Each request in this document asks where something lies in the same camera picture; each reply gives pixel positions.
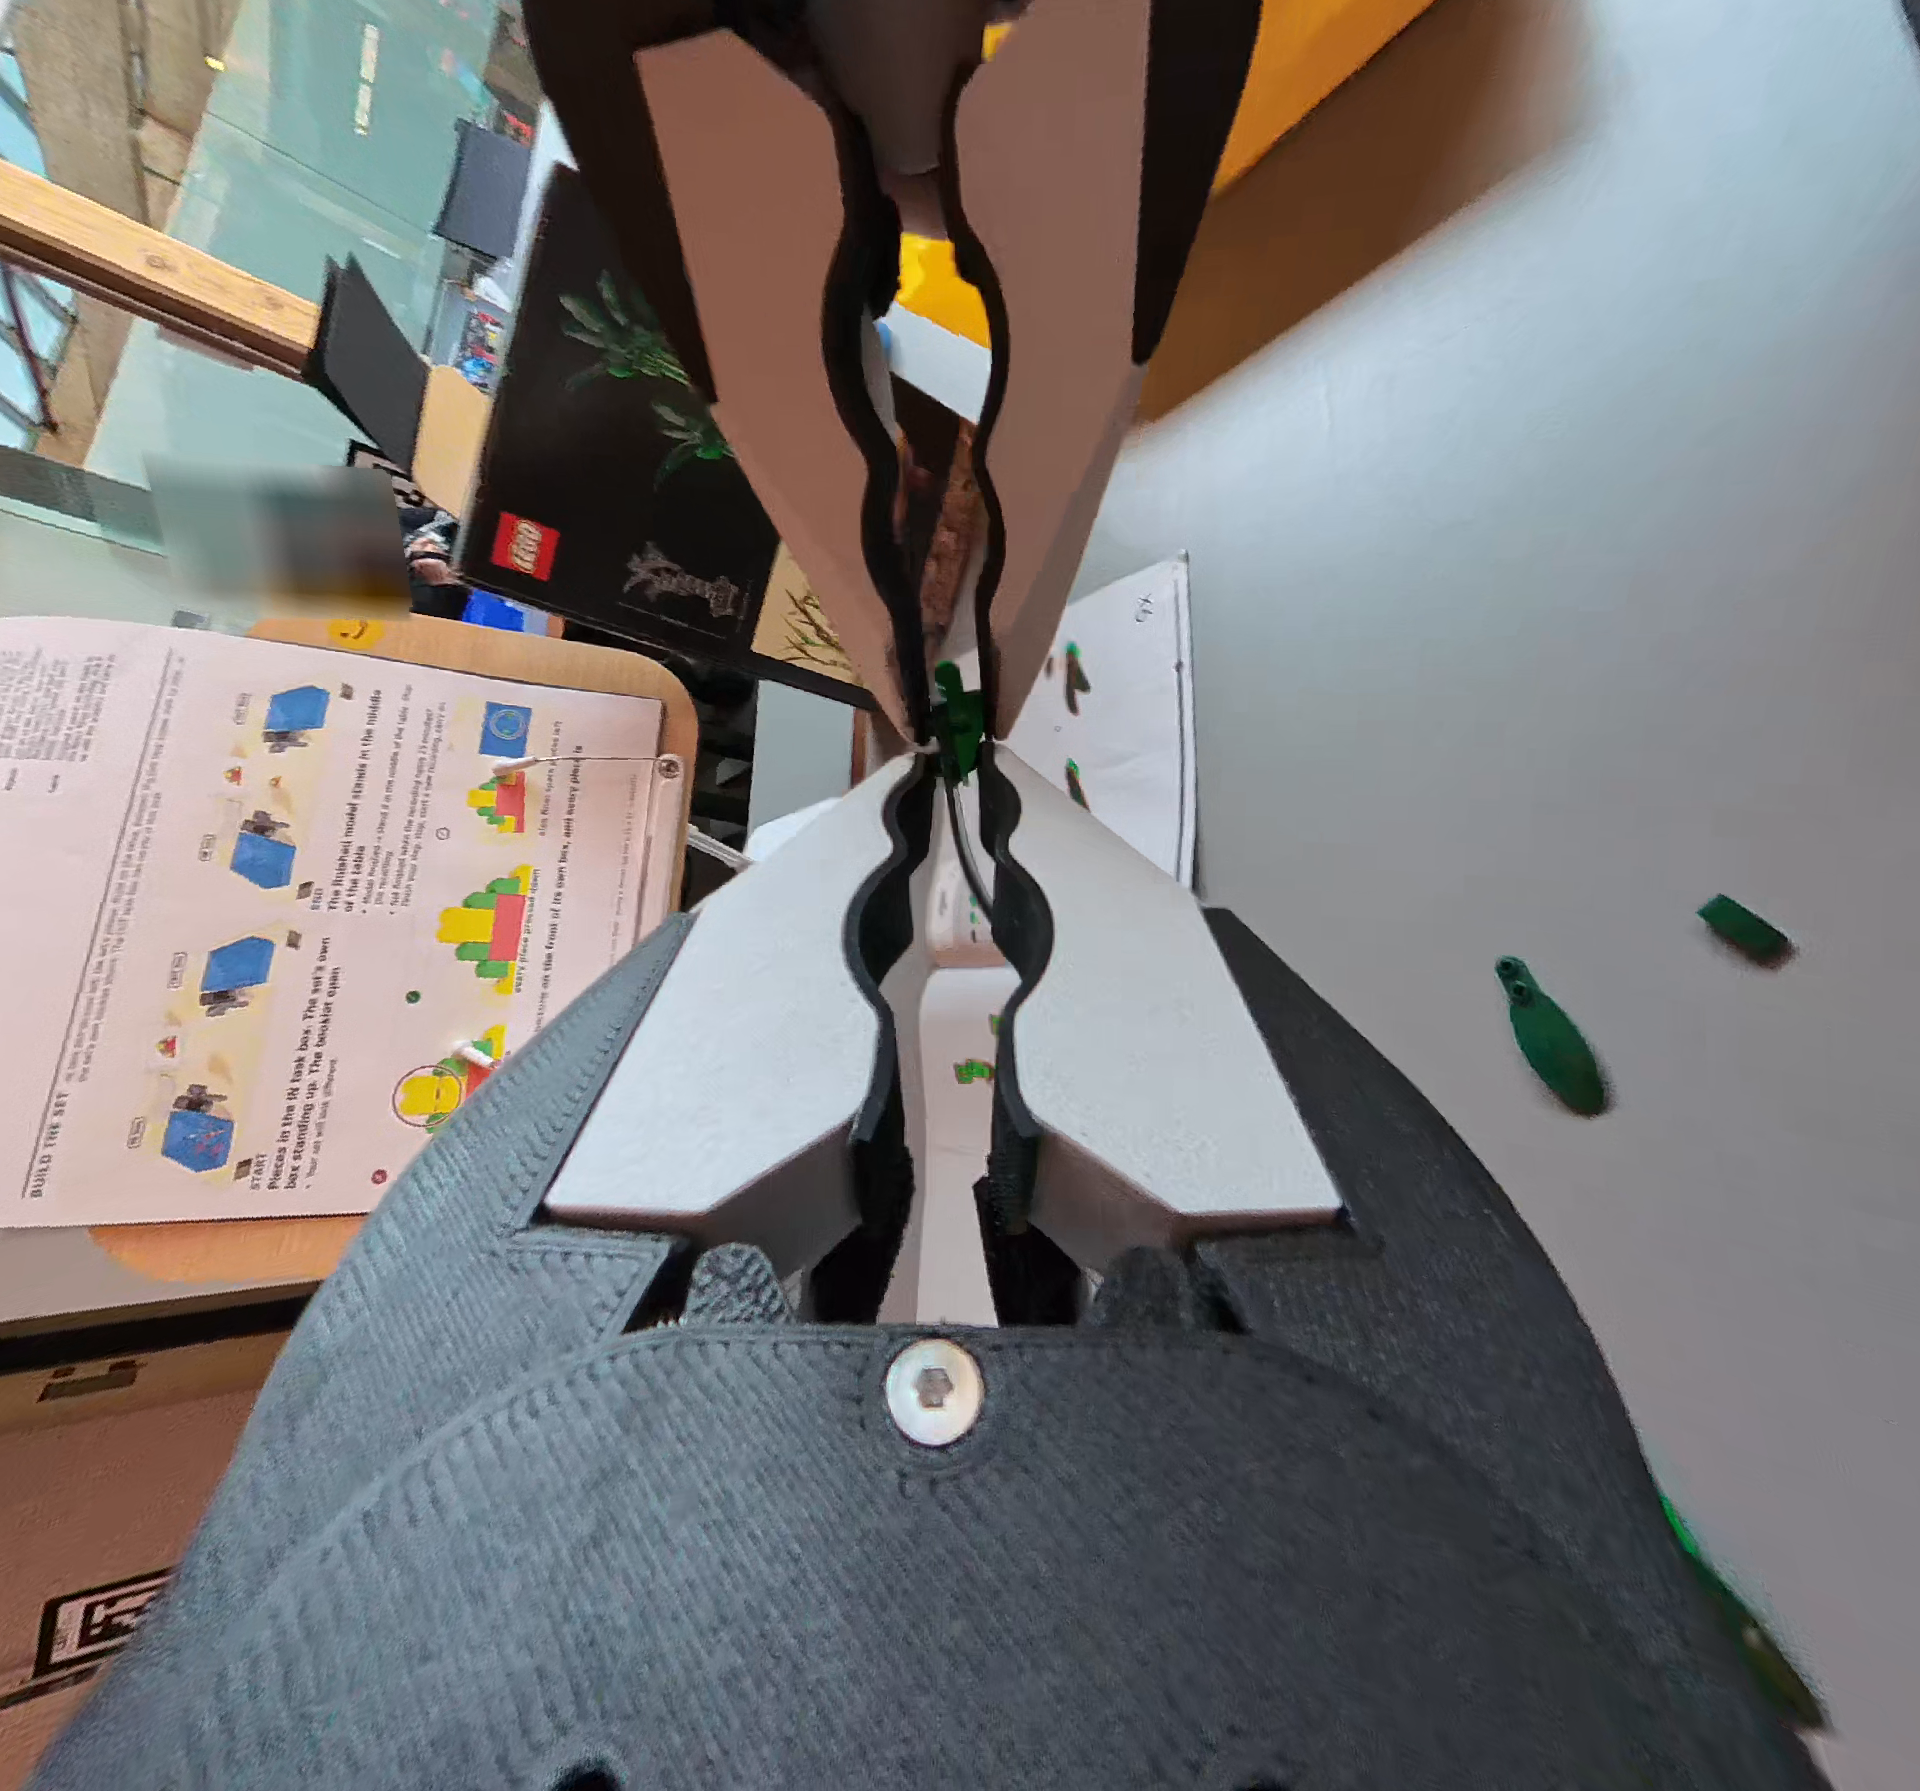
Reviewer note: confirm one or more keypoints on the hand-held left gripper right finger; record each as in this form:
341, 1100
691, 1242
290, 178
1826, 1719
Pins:
1154, 1072

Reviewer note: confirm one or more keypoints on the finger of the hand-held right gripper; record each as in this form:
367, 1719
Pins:
1064, 246
750, 246

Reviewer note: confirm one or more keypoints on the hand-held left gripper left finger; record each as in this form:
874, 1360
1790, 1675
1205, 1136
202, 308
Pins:
720, 1072

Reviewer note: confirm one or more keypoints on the small bright green lego piece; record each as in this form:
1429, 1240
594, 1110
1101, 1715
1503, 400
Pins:
957, 754

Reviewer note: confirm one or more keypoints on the black lego set box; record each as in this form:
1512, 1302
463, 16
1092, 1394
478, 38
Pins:
600, 500

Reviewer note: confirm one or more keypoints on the lego instruction booklet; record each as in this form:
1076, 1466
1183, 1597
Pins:
1140, 712

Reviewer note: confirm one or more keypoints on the dark green lego tile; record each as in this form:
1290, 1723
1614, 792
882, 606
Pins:
1745, 928

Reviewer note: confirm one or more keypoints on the blurred green lego piece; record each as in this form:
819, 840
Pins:
1771, 1663

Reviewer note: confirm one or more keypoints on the wooden document stand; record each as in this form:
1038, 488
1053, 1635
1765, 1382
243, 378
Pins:
675, 726

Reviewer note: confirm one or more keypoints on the yellow plastic bin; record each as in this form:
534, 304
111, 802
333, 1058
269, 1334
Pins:
1351, 20

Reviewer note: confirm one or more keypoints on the laminated instruction sheet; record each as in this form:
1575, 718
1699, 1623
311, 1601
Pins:
301, 922

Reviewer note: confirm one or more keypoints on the wooden beam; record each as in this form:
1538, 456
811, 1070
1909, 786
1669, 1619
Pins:
150, 264

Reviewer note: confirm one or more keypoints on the brown cardboard box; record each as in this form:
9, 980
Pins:
120, 1462

